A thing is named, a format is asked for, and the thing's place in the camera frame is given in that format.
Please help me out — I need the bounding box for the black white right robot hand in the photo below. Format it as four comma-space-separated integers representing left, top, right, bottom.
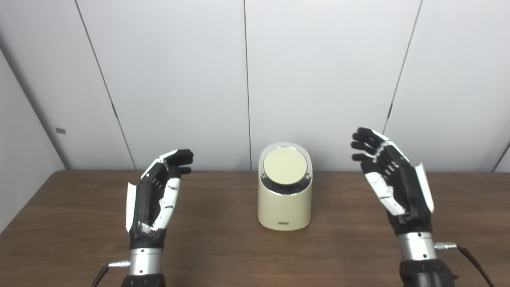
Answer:
351, 128, 435, 236

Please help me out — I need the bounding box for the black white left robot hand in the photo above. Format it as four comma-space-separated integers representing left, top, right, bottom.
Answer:
126, 149, 194, 250

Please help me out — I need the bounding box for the cream-colored bin body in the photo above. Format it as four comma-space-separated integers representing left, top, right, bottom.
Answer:
257, 142, 313, 231

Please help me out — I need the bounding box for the cream round bin lid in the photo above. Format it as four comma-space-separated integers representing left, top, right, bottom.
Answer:
263, 147, 308, 185

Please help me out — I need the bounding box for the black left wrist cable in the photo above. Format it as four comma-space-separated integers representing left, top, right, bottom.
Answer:
92, 260, 131, 287

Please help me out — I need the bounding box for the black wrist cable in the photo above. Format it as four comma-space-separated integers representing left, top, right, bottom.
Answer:
434, 242, 494, 287
92, 260, 131, 287

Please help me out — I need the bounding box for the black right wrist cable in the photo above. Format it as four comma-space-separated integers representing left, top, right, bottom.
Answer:
434, 242, 494, 287

